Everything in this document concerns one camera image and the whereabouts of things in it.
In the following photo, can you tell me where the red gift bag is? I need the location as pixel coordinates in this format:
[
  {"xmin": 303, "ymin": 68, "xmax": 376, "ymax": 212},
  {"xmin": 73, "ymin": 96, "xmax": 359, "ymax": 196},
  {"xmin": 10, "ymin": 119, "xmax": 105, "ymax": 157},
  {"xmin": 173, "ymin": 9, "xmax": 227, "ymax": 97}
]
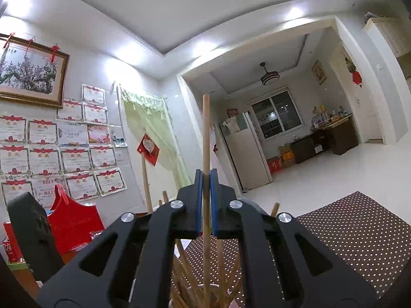
[{"xmin": 48, "ymin": 184, "xmax": 105, "ymax": 254}]

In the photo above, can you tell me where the dark wooden desk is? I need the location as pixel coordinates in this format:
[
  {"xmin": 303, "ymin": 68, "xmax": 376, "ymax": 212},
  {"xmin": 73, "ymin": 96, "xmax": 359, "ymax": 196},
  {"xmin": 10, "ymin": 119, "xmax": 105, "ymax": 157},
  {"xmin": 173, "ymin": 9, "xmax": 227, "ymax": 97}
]
[{"xmin": 290, "ymin": 114, "xmax": 359, "ymax": 164}]

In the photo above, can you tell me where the green curtain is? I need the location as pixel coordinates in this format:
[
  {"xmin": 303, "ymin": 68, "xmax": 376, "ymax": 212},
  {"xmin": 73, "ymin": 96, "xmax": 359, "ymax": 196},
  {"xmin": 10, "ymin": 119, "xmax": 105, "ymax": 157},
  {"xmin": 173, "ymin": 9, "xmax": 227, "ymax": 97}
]
[{"xmin": 121, "ymin": 90, "xmax": 192, "ymax": 188}]

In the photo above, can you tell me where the ceiling fan lamp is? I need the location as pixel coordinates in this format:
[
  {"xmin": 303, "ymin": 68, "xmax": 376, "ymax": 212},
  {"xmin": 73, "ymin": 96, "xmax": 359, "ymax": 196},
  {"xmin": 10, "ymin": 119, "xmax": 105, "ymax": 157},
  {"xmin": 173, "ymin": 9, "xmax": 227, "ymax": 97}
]
[{"xmin": 260, "ymin": 62, "xmax": 280, "ymax": 85}]

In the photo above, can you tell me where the white refrigerator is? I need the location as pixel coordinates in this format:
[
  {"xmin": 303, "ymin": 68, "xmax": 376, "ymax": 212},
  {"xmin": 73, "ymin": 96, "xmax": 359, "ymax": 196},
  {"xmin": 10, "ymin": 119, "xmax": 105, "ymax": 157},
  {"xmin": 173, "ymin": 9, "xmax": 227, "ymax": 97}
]
[{"xmin": 220, "ymin": 112, "xmax": 272, "ymax": 191}]

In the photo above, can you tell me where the red cardboard box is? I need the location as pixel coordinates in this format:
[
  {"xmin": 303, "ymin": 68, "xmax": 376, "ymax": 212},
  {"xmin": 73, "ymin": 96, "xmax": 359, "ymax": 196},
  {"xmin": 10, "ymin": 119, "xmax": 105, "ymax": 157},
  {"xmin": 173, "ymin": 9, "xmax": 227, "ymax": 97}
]
[{"xmin": 267, "ymin": 156, "xmax": 283, "ymax": 174}]

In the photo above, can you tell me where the framed blossom painting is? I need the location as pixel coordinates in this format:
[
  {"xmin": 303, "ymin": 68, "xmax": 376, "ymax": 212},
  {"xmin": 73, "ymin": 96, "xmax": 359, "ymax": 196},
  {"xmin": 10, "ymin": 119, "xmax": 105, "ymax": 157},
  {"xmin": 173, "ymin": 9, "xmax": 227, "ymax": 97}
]
[{"xmin": 1, "ymin": 33, "xmax": 70, "ymax": 109}]

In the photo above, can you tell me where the red diamond wall decoration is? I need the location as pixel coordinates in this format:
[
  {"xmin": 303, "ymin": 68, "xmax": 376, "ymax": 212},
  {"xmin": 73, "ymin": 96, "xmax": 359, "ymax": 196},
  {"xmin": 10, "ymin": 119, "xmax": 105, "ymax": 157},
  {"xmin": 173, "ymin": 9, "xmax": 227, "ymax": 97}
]
[{"xmin": 137, "ymin": 133, "xmax": 160, "ymax": 166}]

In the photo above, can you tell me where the window with bars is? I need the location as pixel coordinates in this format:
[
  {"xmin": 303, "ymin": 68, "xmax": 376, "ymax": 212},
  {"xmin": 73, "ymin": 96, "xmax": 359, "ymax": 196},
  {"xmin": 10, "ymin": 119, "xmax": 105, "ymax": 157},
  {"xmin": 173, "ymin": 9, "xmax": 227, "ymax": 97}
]
[{"xmin": 251, "ymin": 90, "xmax": 302, "ymax": 139}]

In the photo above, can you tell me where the orange cardboard box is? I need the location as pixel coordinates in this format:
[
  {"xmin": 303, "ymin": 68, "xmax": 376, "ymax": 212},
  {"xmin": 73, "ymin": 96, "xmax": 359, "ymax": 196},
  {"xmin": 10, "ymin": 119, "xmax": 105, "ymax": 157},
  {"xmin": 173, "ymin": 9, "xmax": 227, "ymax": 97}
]
[{"xmin": 278, "ymin": 143, "xmax": 296, "ymax": 168}]

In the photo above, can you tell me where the chopstick leaning in cup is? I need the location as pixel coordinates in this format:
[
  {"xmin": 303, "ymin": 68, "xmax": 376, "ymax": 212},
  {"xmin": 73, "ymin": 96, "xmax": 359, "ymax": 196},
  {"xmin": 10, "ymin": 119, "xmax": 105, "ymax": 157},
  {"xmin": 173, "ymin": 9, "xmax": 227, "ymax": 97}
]
[{"xmin": 270, "ymin": 202, "xmax": 280, "ymax": 217}]

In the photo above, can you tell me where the red door hanging ornament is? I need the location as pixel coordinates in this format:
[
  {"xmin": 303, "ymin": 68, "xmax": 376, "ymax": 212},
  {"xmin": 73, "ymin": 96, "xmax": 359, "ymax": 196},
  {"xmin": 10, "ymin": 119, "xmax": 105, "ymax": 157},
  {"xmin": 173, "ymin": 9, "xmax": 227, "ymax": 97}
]
[{"xmin": 345, "ymin": 57, "xmax": 362, "ymax": 87}]

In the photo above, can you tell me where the brown dotted placemat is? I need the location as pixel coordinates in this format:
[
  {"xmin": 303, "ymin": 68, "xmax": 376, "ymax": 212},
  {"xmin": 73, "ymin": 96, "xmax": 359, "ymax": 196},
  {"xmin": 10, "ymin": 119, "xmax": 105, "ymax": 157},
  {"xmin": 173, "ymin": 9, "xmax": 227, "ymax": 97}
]
[{"xmin": 173, "ymin": 190, "xmax": 411, "ymax": 308}]

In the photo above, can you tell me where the chopstick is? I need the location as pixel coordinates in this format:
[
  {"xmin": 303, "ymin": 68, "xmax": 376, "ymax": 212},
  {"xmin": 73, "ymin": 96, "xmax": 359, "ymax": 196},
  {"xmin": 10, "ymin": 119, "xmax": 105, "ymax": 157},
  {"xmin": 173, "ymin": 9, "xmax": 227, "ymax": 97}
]
[
  {"xmin": 203, "ymin": 94, "xmax": 211, "ymax": 308},
  {"xmin": 142, "ymin": 153, "xmax": 153, "ymax": 214},
  {"xmin": 173, "ymin": 238, "xmax": 205, "ymax": 307},
  {"xmin": 270, "ymin": 202, "xmax": 280, "ymax": 217},
  {"xmin": 162, "ymin": 190, "xmax": 169, "ymax": 203},
  {"xmin": 217, "ymin": 239, "xmax": 226, "ymax": 308}
]

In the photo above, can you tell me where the small framed wall picture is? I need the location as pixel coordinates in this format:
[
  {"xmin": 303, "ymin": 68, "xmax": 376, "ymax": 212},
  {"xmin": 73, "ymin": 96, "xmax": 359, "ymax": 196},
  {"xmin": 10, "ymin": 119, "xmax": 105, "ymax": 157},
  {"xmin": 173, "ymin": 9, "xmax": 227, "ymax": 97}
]
[{"xmin": 311, "ymin": 60, "xmax": 328, "ymax": 85}]

